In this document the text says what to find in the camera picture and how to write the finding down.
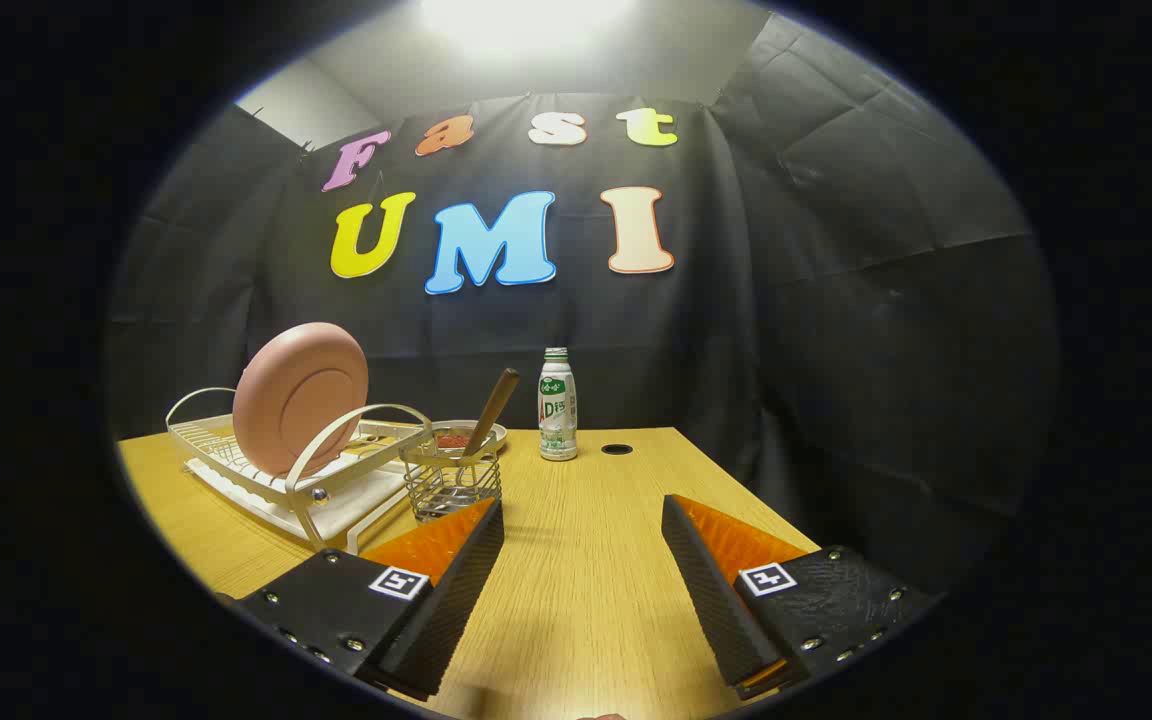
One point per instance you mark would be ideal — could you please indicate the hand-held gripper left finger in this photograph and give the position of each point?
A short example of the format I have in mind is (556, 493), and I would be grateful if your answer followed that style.
(456, 590)

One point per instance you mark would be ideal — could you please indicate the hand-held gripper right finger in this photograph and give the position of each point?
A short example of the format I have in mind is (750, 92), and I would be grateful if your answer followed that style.
(711, 590)

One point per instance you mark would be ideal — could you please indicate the pink plate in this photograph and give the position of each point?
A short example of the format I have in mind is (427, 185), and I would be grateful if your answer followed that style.
(301, 395)

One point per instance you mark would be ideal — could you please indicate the beige plate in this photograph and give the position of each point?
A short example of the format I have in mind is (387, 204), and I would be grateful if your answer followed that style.
(498, 434)

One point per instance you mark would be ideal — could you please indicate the white drip tray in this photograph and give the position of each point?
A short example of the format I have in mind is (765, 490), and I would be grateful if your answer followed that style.
(346, 510)

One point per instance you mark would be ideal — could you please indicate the raw meat piece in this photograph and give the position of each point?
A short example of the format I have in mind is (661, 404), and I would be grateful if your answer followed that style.
(453, 440)

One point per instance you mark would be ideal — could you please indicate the white drink bottle green label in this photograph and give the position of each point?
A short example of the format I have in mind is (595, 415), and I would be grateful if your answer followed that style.
(557, 410)

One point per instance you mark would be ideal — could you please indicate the black backdrop cloth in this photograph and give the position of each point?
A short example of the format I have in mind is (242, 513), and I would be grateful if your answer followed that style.
(836, 300)

